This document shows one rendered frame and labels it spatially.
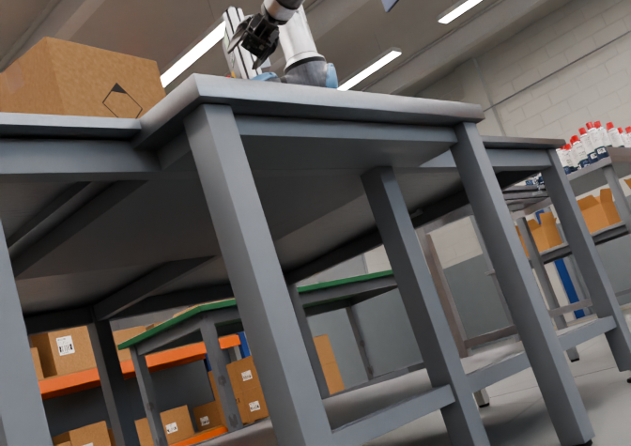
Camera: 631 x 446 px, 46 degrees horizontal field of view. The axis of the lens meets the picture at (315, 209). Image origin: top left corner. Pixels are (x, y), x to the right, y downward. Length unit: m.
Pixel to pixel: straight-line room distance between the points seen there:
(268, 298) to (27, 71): 0.76
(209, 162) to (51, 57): 0.50
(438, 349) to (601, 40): 8.30
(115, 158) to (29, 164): 0.15
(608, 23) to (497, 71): 1.54
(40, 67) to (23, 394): 0.74
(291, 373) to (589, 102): 8.84
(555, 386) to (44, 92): 1.26
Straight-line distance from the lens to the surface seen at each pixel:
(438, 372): 1.74
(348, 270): 4.52
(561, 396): 1.79
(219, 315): 3.64
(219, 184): 1.18
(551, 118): 9.97
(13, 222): 1.64
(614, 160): 3.84
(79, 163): 1.26
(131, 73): 1.71
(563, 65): 9.97
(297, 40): 2.00
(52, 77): 1.57
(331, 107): 1.41
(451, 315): 3.20
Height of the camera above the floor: 0.33
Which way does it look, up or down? 12 degrees up
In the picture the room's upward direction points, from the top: 18 degrees counter-clockwise
